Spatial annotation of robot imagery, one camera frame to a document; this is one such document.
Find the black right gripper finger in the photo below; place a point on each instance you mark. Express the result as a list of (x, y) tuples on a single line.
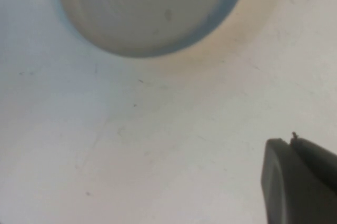
[(302, 181)]

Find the pale blue plate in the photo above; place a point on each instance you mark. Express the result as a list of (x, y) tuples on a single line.
[(147, 10)]

